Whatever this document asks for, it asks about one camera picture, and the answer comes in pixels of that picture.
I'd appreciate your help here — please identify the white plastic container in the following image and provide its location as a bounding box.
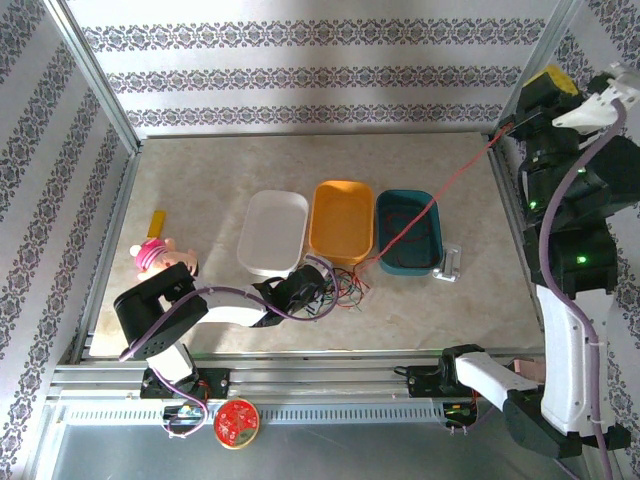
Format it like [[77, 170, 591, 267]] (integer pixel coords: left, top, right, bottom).
[[236, 189, 310, 279]]

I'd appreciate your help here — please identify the orange plastic container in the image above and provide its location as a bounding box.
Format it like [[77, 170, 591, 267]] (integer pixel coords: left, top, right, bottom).
[[308, 179, 376, 266]]

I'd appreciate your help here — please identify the teal plastic container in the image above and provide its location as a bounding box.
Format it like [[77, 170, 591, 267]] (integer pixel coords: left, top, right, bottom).
[[375, 188, 445, 277]]

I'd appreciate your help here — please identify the pink striped plush toy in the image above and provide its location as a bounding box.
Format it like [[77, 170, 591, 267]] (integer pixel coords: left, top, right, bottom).
[[129, 237, 201, 284]]

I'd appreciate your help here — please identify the pale pink plastic toy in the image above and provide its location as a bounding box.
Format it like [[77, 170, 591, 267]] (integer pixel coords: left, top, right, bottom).
[[509, 357, 547, 385]]

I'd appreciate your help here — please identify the aluminium frame post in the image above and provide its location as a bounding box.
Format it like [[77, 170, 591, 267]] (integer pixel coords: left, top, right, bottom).
[[42, 0, 144, 154], [492, 0, 587, 144]]

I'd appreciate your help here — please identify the aluminium side rail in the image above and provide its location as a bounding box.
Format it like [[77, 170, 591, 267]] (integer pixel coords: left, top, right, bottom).
[[482, 133, 547, 332], [69, 142, 144, 364]]

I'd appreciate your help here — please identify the wide aluminium mounting rail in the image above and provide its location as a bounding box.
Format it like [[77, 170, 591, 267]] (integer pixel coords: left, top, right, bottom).
[[47, 349, 596, 402]]

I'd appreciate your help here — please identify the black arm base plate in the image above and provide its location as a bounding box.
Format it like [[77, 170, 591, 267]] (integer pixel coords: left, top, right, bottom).
[[394, 364, 481, 400], [139, 367, 232, 401]]

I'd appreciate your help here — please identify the slotted grey cable duct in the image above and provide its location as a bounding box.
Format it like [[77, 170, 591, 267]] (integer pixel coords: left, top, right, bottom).
[[59, 403, 451, 426]]

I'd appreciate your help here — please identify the silver metal bracket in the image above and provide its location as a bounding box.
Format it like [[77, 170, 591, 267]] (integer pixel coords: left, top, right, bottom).
[[432, 243, 464, 284]]

